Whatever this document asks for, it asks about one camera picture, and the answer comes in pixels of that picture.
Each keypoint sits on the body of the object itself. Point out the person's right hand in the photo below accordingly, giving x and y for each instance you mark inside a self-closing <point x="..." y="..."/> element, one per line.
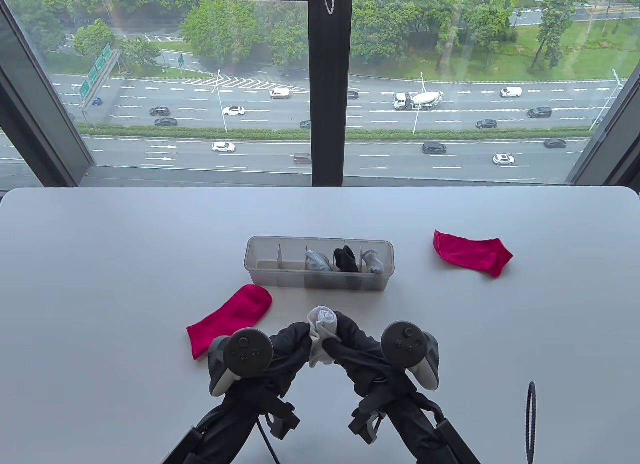
<point x="360" y="354"/>

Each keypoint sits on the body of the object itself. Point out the person's left hand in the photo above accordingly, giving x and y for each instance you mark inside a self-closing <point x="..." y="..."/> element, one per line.
<point x="290" y="349"/>

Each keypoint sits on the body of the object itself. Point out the long white sock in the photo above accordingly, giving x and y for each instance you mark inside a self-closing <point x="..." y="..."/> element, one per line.
<point x="322" y="324"/>

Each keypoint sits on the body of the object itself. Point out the grey and white controller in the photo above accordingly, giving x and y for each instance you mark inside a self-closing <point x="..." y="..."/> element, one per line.
<point x="247" y="351"/>
<point x="405" y="341"/>

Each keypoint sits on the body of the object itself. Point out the long red sock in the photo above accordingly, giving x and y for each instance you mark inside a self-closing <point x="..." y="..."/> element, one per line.
<point x="230" y="314"/>

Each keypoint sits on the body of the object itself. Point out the grey sock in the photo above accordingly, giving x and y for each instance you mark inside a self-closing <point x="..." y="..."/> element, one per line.
<point x="374" y="264"/>

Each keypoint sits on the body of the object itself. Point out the short light blue sock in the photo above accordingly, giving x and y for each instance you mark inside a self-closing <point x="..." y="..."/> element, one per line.
<point x="317" y="261"/>

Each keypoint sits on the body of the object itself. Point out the black sock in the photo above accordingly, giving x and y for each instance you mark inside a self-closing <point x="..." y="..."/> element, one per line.
<point x="345" y="259"/>

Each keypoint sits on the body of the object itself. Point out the short red sock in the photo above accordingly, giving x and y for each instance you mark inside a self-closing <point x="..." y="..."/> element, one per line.
<point x="470" y="251"/>

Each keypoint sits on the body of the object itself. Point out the person's right forearm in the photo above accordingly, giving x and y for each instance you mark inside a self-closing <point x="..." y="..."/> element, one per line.
<point x="420" y="429"/>

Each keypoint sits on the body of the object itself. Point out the person's left forearm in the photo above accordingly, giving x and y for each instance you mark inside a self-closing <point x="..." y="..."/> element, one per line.
<point x="230" y="429"/>

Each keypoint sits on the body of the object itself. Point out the translucent divided organizer box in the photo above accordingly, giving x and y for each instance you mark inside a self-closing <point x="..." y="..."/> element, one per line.
<point x="280" y="279"/>

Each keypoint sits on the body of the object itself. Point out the black labelled adapter box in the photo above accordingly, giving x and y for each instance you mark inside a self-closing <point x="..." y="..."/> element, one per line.
<point x="457" y="441"/>

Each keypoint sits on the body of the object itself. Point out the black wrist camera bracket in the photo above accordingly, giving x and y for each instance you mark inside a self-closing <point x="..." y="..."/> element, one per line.
<point x="367" y="424"/>
<point x="282" y="419"/>

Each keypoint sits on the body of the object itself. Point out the black window frame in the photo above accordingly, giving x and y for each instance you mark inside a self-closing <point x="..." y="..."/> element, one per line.
<point x="330" y="84"/>

